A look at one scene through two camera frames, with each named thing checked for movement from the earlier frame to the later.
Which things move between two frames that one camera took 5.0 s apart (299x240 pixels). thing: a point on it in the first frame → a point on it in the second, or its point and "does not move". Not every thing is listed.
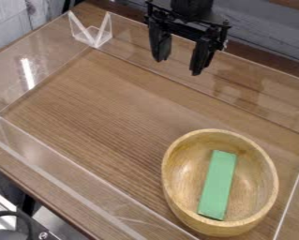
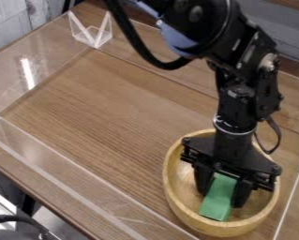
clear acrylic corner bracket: (92, 36) does not move
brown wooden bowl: (255, 181) does not move
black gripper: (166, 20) → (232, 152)
